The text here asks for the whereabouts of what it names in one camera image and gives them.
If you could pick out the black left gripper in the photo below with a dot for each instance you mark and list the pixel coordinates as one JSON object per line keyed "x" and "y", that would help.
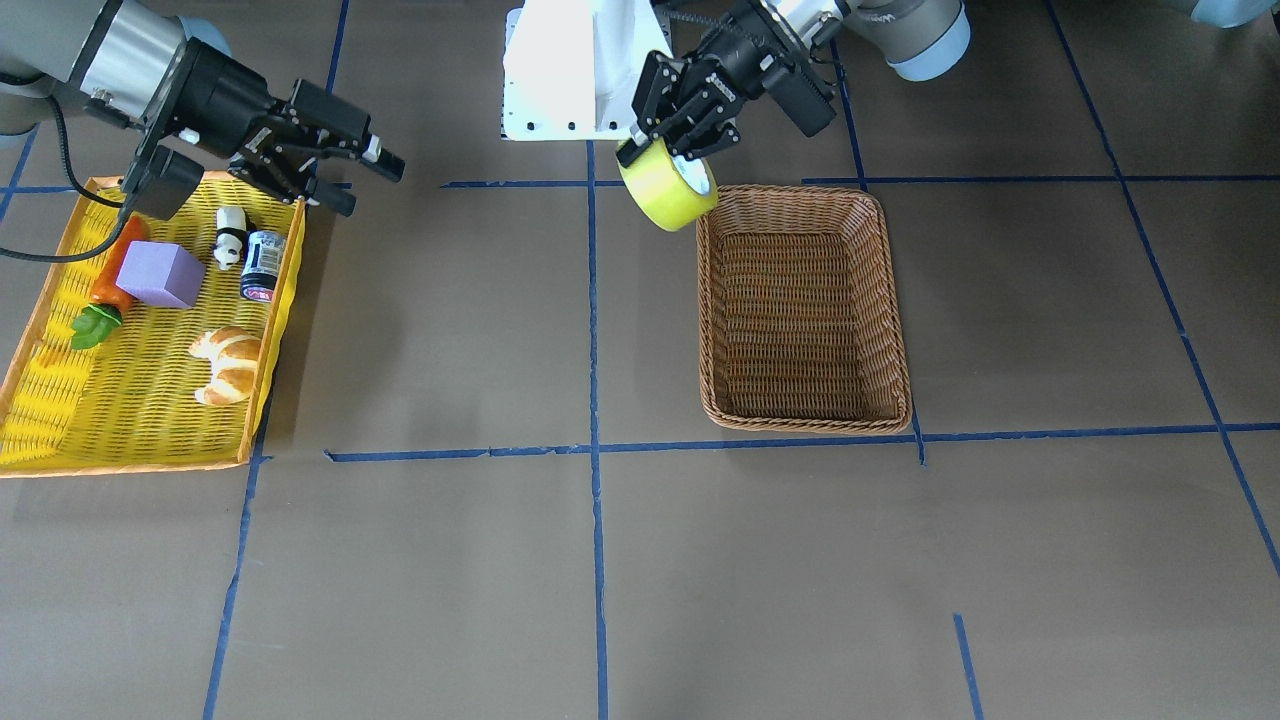
{"x": 741, "y": 62}

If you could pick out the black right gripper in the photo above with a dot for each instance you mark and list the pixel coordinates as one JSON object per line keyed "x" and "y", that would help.
{"x": 226, "y": 98}

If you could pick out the yellow tape roll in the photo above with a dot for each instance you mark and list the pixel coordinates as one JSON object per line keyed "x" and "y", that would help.
{"x": 654, "y": 183}

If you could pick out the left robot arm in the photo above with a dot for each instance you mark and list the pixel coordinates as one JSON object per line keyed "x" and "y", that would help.
{"x": 920, "y": 40}

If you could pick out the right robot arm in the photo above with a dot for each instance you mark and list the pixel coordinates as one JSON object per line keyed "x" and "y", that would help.
{"x": 137, "y": 69}

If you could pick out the brown wicker basket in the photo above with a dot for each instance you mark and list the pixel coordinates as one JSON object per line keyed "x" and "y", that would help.
{"x": 799, "y": 320}

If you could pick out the yellow plastic basket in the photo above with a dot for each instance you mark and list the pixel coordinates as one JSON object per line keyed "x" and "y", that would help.
{"x": 129, "y": 404}

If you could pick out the black white marker bottle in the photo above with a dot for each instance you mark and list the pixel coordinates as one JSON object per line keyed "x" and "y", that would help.
{"x": 262, "y": 265}

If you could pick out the white mounting pillar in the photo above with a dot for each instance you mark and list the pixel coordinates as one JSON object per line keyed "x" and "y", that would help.
{"x": 571, "y": 68}

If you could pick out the toy panda figure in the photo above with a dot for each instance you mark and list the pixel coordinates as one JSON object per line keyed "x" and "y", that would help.
{"x": 231, "y": 226}

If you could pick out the purple toy block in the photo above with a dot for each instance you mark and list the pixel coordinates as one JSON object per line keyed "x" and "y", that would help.
{"x": 161, "y": 274}

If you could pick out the toy bread croissant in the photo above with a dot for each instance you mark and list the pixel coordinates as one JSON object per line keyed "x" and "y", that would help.
{"x": 233, "y": 355}

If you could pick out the orange toy carrot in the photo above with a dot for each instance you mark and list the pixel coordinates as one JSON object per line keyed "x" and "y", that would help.
{"x": 108, "y": 301}

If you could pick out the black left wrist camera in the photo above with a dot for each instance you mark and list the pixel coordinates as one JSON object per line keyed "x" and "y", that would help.
{"x": 802, "y": 95}

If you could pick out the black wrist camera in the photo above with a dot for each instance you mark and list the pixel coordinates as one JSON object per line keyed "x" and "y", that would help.
{"x": 159, "y": 182}
{"x": 802, "y": 95}

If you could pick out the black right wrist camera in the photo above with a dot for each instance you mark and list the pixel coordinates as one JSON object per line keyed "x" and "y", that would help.
{"x": 159, "y": 182}

